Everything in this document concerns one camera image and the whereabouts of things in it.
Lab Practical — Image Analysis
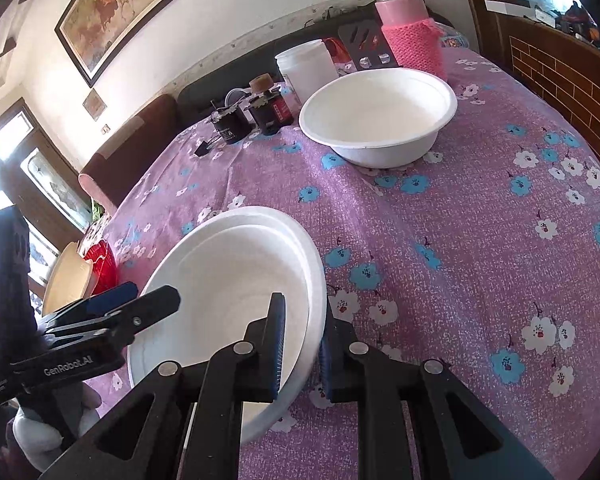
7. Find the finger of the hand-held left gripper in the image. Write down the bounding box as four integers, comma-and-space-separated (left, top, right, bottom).
37, 281, 140, 323
42, 285, 182, 350

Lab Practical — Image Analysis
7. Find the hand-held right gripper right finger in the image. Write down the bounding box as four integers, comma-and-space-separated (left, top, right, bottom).
319, 310, 556, 480

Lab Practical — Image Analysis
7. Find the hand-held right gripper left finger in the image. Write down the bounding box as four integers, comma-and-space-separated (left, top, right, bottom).
39, 292, 287, 480

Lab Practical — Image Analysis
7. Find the cream ribbed plastic bowl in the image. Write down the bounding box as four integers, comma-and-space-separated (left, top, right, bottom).
42, 241, 97, 313

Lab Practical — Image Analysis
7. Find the person's left hand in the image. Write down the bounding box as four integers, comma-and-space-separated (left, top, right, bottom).
10, 382, 103, 476

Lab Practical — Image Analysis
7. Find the red plastic bag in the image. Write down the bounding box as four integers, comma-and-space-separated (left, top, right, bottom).
77, 240, 117, 296

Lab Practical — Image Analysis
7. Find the glass panel door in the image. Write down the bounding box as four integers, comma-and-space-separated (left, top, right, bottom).
0, 97, 93, 311

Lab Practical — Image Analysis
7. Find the brown armchair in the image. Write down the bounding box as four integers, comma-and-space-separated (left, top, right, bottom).
80, 94, 181, 211

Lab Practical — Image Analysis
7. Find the small framed picture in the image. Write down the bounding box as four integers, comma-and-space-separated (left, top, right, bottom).
82, 88, 107, 121

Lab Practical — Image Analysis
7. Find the small black jar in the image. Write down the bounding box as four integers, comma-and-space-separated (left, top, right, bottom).
211, 105, 253, 146

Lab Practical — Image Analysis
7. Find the dark sofa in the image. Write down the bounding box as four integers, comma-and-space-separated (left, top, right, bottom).
177, 2, 456, 121

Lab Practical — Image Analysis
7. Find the black bottle with cork cap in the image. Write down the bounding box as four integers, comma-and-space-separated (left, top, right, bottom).
247, 74, 295, 136

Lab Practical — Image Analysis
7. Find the white plastic jar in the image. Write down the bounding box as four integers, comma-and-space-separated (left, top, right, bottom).
275, 39, 340, 111

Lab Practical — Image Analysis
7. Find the large framed painting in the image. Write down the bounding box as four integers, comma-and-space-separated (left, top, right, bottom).
55, 0, 236, 88

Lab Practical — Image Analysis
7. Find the black slotted spatula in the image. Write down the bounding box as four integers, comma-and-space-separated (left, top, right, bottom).
337, 20, 398, 68

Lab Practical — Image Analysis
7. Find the pink knitted sleeve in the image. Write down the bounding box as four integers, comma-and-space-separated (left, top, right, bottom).
381, 17, 448, 81

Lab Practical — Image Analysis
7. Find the wooden brick-pattern cabinet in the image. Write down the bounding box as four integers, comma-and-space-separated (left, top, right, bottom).
455, 0, 600, 186

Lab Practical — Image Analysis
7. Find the flat white box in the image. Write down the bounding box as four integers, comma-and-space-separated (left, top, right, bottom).
485, 0, 533, 19

